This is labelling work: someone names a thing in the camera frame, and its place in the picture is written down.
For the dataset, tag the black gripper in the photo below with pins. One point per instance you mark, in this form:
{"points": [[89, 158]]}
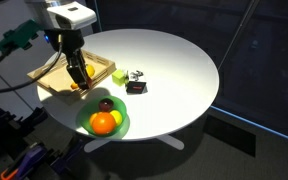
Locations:
{"points": [[70, 42]]}

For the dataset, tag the black white square plush toy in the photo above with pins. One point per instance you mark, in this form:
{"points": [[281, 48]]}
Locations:
{"points": [[135, 82]]}

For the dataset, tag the red toy strawberry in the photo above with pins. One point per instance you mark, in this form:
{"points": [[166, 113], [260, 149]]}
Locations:
{"points": [[89, 82]]}

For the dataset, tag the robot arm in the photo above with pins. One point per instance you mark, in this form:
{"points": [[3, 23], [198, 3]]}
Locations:
{"points": [[62, 22]]}

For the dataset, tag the yellow toy banana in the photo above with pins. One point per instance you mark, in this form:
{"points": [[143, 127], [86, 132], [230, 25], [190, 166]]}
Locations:
{"points": [[90, 70]]}

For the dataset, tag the wooden tray box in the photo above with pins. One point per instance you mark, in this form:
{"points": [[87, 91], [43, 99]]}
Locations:
{"points": [[58, 81]]}

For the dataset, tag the dark purple toy plum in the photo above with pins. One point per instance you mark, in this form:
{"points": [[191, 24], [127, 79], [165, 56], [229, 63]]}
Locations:
{"points": [[106, 105]]}

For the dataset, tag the orange toy fruit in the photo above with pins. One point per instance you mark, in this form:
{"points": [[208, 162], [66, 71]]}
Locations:
{"points": [[102, 123]]}

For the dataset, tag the yellow toy lemon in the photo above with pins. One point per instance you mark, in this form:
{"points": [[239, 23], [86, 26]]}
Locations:
{"points": [[117, 116]]}

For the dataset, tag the green plastic bowl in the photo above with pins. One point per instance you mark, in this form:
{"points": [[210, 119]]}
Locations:
{"points": [[92, 107]]}

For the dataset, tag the green cube block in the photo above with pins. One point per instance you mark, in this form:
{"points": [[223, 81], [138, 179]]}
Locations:
{"points": [[119, 77]]}

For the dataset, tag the white round table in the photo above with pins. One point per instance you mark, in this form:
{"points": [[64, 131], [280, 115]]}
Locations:
{"points": [[182, 82]]}

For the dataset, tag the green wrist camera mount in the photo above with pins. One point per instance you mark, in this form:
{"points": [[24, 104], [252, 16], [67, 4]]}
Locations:
{"points": [[20, 37]]}

